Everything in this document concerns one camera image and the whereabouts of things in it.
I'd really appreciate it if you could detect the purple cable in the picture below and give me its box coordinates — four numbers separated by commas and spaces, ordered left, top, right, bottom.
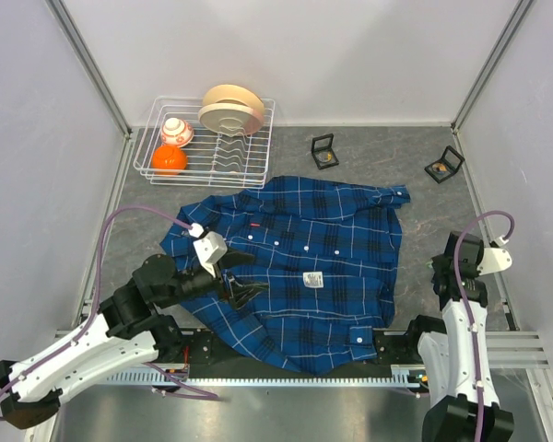
395, 210, 517, 442
0, 204, 222, 421

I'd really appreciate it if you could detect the blue plaid shirt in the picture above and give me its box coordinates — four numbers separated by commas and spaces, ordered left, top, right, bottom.
160, 176, 410, 376

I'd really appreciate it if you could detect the beige plate rear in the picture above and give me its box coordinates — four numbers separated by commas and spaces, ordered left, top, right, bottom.
202, 84, 265, 114

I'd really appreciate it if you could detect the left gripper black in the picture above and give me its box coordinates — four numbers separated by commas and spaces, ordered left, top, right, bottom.
159, 245, 270, 309

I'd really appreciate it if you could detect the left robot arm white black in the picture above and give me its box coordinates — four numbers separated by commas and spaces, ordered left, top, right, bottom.
0, 250, 268, 429

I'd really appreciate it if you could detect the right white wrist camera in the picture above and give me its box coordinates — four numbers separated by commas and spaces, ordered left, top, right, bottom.
477, 236, 513, 275

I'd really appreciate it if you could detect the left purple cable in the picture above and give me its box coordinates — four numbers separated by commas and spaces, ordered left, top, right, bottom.
0, 204, 222, 421

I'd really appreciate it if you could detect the round orange picture brooch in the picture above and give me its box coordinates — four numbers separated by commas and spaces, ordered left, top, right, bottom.
319, 152, 331, 163

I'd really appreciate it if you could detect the white wire dish rack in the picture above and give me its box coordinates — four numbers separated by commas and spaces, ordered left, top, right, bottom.
133, 96, 276, 189

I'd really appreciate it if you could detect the black display box centre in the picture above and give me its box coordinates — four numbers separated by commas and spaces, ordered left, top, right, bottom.
311, 134, 339, 170

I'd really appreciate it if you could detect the beige plate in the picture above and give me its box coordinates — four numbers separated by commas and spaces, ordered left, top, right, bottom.
198, 103, 265, 137
202, 84, 265, 114

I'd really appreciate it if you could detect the black display box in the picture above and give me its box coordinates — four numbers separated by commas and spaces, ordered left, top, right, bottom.
424, 145, 465, 184
311, 134, 339, 170

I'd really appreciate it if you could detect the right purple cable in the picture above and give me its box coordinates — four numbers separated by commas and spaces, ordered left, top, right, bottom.
395, 210, 517, 442

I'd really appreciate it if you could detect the white orange patterned bowl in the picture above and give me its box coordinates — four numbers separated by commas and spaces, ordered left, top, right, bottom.
160, 117, 194, 148

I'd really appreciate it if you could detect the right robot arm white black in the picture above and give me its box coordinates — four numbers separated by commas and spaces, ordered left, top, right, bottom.
403, 231, 514, 441

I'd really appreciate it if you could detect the white shirt label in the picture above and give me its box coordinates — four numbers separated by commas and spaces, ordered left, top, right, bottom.
302, 272, 324, 289

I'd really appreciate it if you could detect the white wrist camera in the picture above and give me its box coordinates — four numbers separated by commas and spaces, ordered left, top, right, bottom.
189, 223, 228, 278
477, 236, 513, 275

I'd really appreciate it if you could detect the black display box far right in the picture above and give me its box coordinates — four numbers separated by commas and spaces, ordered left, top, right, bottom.
424, 145, 465, 184

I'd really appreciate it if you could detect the grey slotted cable duct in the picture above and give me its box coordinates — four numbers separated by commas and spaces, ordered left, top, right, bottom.
101, 360, 425, 389

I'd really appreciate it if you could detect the beige plate front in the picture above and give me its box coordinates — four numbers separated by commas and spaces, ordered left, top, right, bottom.
198, 103, 265, 137

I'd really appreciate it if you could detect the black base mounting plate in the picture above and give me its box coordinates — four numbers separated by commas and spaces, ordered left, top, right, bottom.
165, 327, 425, 379

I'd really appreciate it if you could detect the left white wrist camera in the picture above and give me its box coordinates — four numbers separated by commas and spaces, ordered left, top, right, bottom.
189, 223, 228, 278

